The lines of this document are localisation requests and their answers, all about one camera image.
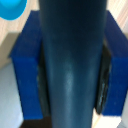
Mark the gripper right finger with blue pad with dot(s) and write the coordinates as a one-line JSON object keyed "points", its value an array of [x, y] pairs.
{"points": [[113, 63]]}

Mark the gripper left finger with blue pad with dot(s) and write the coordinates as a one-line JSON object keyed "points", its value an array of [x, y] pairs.
{"points": [[28, 66]]}

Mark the blue bowl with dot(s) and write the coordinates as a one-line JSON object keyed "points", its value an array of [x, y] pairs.
{"points": [[12, 8]]}

